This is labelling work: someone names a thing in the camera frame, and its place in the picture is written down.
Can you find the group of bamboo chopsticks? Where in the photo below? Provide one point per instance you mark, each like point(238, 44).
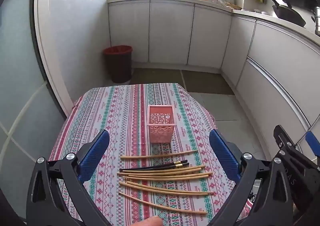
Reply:
point(162, 171)

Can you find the pink perforated utensil basket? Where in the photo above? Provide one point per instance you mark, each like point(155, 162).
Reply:
point(160, 132)

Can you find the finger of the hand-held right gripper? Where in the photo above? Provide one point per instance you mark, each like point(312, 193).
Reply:
point(313, 142)
point(283, 140)

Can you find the striped patterned tablecloth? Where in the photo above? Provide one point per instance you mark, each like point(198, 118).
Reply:
point(125, 115)

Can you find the frosted glass sliding door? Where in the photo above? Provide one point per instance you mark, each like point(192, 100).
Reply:
point(20, 78)

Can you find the dark trash bin red liner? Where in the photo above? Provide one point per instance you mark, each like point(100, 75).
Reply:
point(120, 68)

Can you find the white kitchen cabinet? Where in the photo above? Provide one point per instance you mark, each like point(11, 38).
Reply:
point(170, 33)

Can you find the dark green floor mat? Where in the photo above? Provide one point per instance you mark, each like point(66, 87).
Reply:
point(207, 83)
point(157, 77)

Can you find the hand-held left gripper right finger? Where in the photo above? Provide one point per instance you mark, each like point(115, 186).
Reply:
point(222, 153)

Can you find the white bowl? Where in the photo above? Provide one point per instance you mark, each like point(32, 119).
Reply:
point(258, 11)

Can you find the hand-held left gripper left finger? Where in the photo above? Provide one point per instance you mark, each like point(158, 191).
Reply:
point(96, 153)

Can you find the shiny metal pipe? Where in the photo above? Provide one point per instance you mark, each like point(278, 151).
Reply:
point(316, 20)

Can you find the black wok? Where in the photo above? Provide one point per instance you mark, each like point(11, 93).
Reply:
point(290, 14)

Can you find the person's left hand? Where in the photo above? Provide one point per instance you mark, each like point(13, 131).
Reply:
point(151, 222)

